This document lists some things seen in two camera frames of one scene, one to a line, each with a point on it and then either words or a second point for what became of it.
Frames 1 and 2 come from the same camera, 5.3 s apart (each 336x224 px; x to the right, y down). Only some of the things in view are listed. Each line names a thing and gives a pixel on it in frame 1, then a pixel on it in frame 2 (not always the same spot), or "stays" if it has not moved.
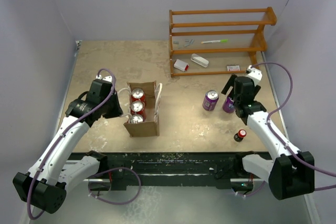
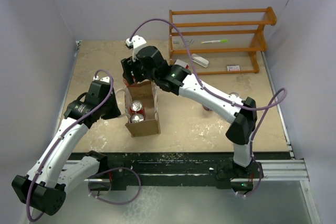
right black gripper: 230,83 -> 127,64
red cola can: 137,107 stays
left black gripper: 117,110 stays
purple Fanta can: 136,119 stays
